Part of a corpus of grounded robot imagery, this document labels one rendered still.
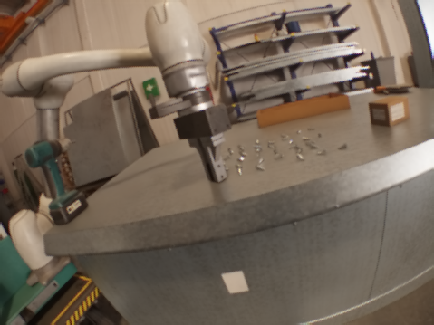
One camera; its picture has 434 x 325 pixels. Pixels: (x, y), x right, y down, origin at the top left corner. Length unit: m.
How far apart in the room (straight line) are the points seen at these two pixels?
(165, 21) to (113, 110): 3.07
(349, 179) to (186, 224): 0.30
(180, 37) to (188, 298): 0.62
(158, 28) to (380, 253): 0.75
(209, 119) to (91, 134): 3.37
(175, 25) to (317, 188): 0.38
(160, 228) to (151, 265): 0.18
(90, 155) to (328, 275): 3.56
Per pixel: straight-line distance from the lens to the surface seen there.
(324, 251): 0.54
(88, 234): 0.52
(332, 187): 0.38
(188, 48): 0.42
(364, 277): 0.71
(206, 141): 0.42
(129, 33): 6.14
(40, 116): 0.90
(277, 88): 4.13
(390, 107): 0.64
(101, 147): 3.57
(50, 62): 0.64
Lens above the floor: 0.81
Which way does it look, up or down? 16 degrees down
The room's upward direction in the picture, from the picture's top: 17 degrees counter-clockwise
